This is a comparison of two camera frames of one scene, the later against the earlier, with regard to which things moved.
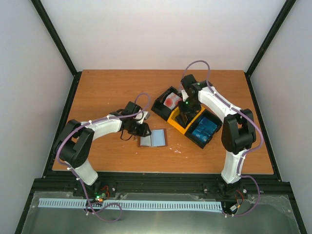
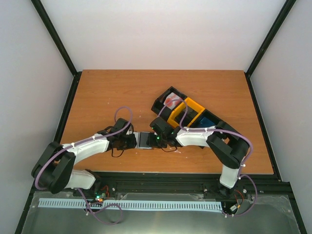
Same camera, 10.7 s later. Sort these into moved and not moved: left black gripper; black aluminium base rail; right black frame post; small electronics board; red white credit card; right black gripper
Moved: right black gripper; left black gripper
Not moved: red white credit card; black aluminium base rail; small electronics board; right black frame post
